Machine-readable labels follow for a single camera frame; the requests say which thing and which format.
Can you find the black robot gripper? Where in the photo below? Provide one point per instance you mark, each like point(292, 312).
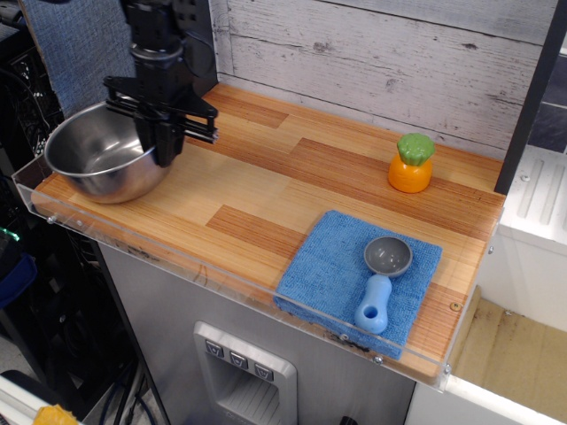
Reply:
point(162, 101)

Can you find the stainless steel bowl pot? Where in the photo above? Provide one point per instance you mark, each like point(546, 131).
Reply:
point(99, 153)

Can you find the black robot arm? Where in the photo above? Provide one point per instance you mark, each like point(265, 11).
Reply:
point(153, 25)

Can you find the blue fabric panel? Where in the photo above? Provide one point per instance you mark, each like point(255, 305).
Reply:
point(81, 42)

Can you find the clear acrylic table guard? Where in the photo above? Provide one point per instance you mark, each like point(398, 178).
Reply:
point(231, 215)

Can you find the blue microfiber cloth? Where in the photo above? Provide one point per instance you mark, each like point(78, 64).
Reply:
point(328, 282)

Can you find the silver toy fridge cabinet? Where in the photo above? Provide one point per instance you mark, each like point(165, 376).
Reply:
point(162, 310)

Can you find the orange toy carrot green top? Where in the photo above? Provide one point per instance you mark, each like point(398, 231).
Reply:
point(410, 170)

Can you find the grey blue toy scoop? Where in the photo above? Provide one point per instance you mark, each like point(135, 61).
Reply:
point(386, 257)

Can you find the grey water dispenser panel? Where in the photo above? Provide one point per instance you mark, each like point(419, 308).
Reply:
point(246, 384)

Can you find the yellow object bottom left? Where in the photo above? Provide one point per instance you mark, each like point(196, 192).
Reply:
point(54, 415)

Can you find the white toy sink unit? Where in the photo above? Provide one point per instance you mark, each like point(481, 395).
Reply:
point(509, 359)

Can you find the black vertical post right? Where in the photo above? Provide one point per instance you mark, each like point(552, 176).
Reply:
point(537, 89)

